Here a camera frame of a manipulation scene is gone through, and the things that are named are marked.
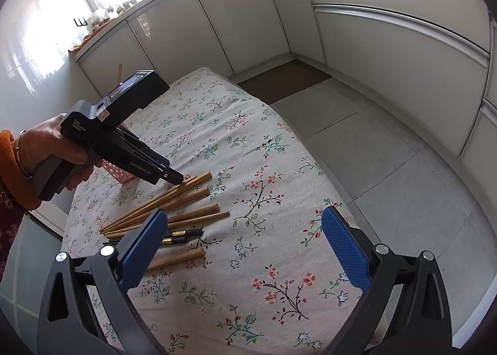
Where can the floral white tablecloth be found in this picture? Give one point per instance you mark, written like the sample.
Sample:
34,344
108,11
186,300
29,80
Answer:
262,277

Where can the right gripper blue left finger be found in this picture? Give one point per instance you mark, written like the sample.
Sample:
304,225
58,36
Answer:
72,324

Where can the brown floor mat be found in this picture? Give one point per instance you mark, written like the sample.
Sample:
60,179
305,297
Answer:
282,81

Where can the black gold-banded chopstick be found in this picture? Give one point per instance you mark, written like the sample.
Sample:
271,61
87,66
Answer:
186,232
178,240

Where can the white lower kitchen cabinets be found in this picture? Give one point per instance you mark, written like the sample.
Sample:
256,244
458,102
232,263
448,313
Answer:
429,62

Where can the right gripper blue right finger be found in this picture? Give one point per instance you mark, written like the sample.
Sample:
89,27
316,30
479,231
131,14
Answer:
403,308

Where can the red floral clothing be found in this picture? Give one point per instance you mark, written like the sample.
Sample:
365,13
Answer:
11,214

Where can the person's left hand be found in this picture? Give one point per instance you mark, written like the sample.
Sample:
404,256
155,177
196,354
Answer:
35,145

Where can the orange left sleeve forearm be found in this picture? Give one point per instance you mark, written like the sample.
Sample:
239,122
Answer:
13,180

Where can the pink plastic utensil basket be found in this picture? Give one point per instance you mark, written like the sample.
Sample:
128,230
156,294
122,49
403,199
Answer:
121,176

